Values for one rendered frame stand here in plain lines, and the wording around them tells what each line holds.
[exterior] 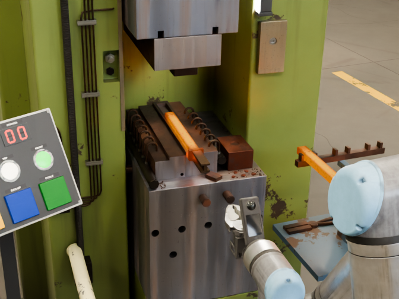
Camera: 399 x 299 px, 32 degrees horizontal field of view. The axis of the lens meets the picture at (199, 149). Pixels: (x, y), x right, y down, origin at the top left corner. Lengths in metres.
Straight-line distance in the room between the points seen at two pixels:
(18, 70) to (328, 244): 1.22
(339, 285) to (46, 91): 1.03
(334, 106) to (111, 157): 3.18
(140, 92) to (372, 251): 1.50
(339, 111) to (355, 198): 3.97
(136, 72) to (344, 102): 3.00
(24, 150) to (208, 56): 0.58
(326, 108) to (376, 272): 3.99
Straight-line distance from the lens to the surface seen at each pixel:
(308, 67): 2.32
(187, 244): 2.20
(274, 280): 1.55
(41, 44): 2.05
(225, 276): 2.33
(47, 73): 2.08
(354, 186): 1.15
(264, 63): 2.22
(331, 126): 4.85
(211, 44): 2.00
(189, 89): 2.57
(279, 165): 2.42
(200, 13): 1.97
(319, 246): 2.21
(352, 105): 5.25
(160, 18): 1.94
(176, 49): 1.97
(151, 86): 2.52
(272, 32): 2.20
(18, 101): 2.57
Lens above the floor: 1.94
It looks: 26 degrees down
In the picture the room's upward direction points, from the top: 1 degrees clockwise
